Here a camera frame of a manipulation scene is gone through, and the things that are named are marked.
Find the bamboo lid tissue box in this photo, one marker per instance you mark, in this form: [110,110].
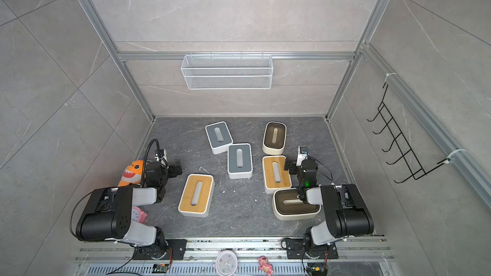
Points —
[197,196]
[274,174]

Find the black wire hook rack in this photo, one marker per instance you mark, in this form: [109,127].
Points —
[400,143]

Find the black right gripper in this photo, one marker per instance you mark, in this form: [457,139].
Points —
[293,171]

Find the brown lid tissue box front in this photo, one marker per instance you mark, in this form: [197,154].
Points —
[288,207]

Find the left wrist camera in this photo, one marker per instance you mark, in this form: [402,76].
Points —
[161,156]

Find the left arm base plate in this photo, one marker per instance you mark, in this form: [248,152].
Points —
[170,249]

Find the grey lid tissue box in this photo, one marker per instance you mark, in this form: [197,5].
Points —
[240,162]
[219,137]

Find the white wire mesh basket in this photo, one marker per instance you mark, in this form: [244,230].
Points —
[227,71]

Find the grey lid tissue box front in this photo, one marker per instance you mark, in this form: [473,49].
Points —
[240,162]

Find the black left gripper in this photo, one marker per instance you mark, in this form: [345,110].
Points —
[174,172]

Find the pink bear figurine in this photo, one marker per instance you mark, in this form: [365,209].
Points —
[265,266]

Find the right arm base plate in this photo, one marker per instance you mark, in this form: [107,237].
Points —
[300,249]

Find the grey lid tissue box back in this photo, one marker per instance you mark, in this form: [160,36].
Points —
[219,137]

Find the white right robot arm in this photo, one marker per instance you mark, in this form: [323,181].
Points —
[345,213]

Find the orange shark plush toy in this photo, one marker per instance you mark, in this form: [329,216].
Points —
[132,173]

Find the brown lid tissue box back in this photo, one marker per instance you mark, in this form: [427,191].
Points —
[274,138]

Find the brown lid tissue box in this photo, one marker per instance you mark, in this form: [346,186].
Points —
[288,207]
[274,138]

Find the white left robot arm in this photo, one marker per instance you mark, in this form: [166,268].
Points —
[109,212]

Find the pink alarm clock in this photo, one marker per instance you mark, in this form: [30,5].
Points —
[138,215]

